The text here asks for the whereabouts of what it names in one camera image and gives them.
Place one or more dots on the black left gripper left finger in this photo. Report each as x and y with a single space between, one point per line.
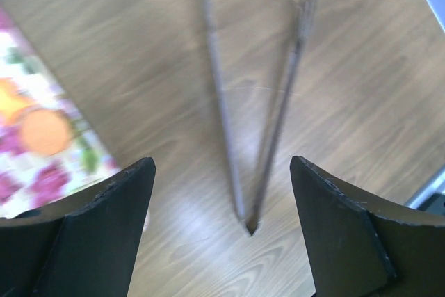
83 245

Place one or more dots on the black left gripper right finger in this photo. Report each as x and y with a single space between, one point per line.
360 244

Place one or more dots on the metal serving tongs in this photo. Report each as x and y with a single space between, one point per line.
252 101

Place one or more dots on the floral serving tray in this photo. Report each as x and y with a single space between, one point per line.
28 180

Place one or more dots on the plain brown round cookie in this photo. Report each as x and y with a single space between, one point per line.
45 132

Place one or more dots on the orange fish shaped cookie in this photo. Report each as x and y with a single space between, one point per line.
12 103

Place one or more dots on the aluminium cable duct rail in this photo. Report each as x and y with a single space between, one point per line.
430 197

